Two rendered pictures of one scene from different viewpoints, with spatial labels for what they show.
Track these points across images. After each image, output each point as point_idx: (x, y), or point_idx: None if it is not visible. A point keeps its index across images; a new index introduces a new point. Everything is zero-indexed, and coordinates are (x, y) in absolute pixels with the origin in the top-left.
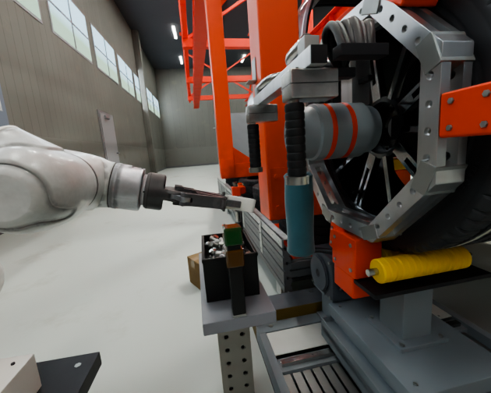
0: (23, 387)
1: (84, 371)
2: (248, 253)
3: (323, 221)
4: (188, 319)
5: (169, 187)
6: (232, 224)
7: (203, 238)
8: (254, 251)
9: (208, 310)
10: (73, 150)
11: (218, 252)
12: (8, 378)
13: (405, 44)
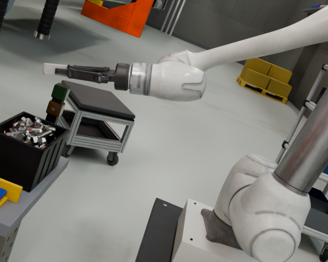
0: (177, 244)
1: (141, 258)
2: (32, 114)
3: None
4: None
5: (112, 72)
6: (61, 85)
7: (47, 145)
8: (24, 112)
9: (60, 162)
10: (177, 62)
11: (51, 127)
12: (186, 230)
13: None
